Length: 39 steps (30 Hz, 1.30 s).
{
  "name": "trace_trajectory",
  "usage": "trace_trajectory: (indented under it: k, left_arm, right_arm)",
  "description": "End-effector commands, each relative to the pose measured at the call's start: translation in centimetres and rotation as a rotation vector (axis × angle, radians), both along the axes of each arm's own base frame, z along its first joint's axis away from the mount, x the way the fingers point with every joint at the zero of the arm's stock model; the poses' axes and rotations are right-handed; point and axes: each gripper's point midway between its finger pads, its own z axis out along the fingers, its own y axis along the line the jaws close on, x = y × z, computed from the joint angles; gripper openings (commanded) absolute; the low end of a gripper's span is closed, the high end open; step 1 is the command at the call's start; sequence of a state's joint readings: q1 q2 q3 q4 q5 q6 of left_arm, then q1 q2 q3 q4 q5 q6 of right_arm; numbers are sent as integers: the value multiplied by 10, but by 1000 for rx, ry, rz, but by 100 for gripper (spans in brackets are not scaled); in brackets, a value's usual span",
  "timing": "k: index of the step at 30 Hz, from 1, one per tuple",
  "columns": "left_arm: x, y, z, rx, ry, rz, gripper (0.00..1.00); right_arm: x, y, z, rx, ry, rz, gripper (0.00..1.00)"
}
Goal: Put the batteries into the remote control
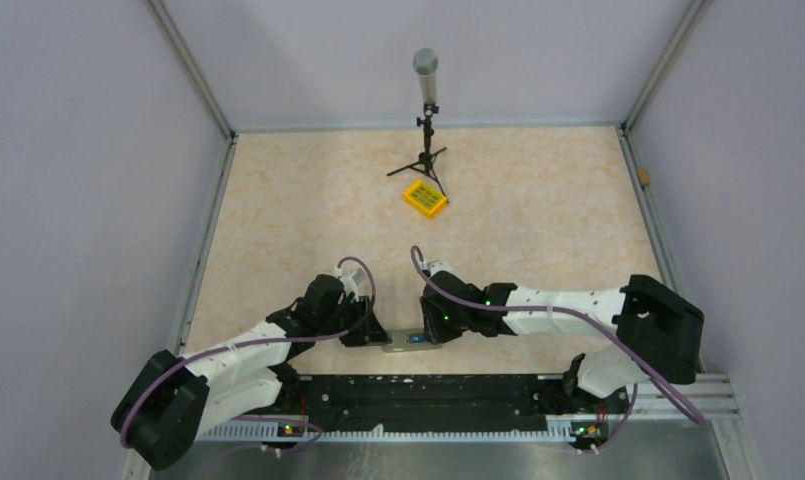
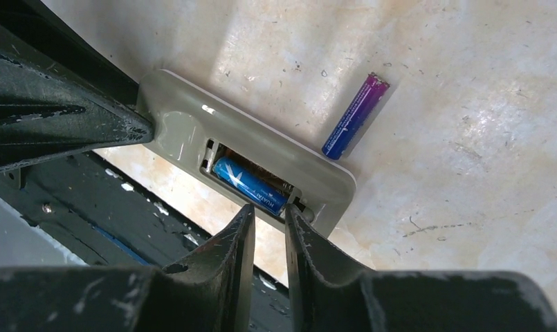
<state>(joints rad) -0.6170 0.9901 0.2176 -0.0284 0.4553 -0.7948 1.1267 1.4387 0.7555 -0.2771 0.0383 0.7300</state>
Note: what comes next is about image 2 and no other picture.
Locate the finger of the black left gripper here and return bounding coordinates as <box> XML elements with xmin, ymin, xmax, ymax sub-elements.
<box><xmin>0</xmin><ymin>0</ymin><xmax>138</xmax><ymax>110</ymax></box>
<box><xmin>0</xmin><ymin>24</ymin><xmax>155</xmax><ymax>172</ymax></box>

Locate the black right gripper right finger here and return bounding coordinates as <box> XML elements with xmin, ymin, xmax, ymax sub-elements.
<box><xmin>285</xmin><ymin>204</ymin><xmax>557</xmax><ymax>331</ymax></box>

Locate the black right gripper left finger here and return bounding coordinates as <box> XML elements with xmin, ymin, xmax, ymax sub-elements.
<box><xmin>0</xmin><ymin>204</ymin><xmax>255</xmax><ymax>331</ymax></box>

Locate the blue AAA battery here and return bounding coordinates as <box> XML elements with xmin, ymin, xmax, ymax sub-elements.
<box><xmin>212</xmin><ymin>157</ymin><xmax>287</xmax><ymax>216</ymax></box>

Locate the white remote control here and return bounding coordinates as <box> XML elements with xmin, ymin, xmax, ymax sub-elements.
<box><xmin>137</xmin><ymin>70</ymin><xmax>356</xmax><ymax>236</ymax></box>

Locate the purple AAA battery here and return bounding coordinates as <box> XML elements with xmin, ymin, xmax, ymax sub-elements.
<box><xmin>322</xmin><ymin>72</ymin><xmax>390</xmax><ymax>160</ymax></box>

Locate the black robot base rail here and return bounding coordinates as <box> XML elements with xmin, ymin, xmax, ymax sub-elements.
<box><xmin>0</xmin><ymin>151</ymin><xmax>293</xmax><ymax>332</ymax></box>

